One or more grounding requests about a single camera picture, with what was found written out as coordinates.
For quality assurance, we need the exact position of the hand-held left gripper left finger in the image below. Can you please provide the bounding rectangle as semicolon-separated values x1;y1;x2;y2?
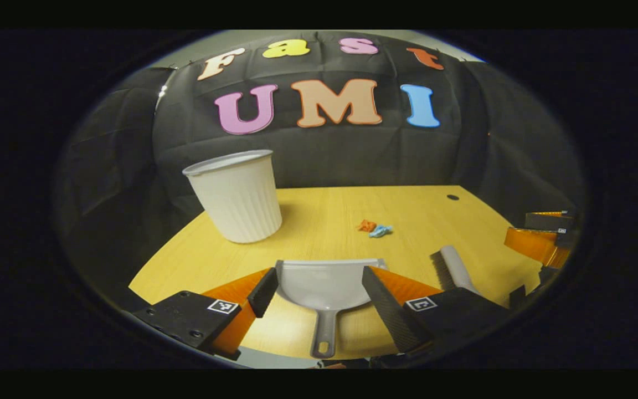
132;268;279;361

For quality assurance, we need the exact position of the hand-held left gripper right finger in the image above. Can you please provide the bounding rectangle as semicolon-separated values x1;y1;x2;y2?
362;266;513;355

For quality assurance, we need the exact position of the grey dustpan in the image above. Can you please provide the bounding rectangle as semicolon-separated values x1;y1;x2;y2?
275;258;389;360

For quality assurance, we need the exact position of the small grey broom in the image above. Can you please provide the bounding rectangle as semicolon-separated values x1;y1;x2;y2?
430;245;480;295

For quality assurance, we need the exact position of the white ribbed garbage bin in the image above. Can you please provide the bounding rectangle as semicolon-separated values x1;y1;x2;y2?
182;149;284;244

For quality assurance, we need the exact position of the wooden desktop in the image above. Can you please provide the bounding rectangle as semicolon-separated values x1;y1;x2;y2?
128;185;544;361

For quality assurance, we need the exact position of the black backdrop cloth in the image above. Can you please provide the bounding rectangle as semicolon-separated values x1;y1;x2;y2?
56;30;585;311

